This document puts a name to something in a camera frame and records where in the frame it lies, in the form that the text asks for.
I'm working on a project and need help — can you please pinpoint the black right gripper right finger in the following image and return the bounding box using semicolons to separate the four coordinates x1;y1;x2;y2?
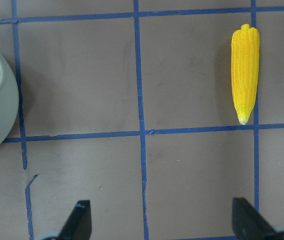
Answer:
232;197;279;240

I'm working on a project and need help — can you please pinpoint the yellow plastic corn cob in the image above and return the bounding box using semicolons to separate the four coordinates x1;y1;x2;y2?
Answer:
230;23;260;125

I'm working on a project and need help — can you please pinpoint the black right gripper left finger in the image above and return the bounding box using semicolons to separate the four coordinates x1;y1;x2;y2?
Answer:
58;200;92;240

